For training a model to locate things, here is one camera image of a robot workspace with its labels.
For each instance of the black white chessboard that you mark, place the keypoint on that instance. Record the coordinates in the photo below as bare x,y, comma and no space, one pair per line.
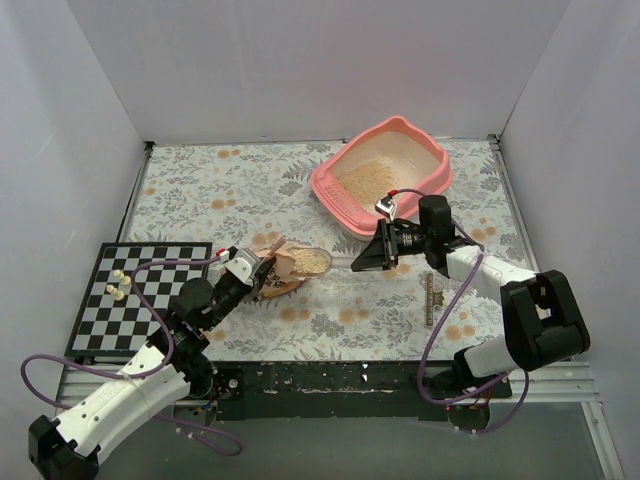
106,328

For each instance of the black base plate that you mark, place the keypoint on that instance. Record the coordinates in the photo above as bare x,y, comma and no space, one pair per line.
315,389

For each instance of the peach cat litter bag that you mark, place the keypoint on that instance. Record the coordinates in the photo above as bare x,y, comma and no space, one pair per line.
280,279

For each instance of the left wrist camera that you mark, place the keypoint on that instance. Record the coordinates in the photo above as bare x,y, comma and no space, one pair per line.
242,263

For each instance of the beige litter pellets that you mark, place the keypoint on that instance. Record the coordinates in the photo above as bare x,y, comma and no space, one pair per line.
370,181

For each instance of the floral patterned table mat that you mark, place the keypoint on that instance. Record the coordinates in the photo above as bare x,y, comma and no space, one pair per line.
250,195

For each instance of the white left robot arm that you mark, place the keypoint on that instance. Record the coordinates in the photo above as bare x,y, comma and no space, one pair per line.
169,366

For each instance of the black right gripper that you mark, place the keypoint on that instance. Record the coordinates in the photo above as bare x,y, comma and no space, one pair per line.
391,245

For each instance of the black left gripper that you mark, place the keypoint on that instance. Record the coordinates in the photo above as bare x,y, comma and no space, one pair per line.
263,272

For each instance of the pink cat litter box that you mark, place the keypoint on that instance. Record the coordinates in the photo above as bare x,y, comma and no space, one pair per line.
392,155

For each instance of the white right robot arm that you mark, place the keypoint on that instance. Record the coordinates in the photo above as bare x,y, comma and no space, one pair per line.
542,322

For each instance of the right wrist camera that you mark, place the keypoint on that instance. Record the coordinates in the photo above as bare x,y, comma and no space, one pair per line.
386,206

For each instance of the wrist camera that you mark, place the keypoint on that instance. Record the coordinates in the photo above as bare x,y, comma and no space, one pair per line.
242,263
386,206

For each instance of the clear plastic litter scoop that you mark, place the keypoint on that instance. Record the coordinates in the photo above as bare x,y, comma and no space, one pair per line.
316,262

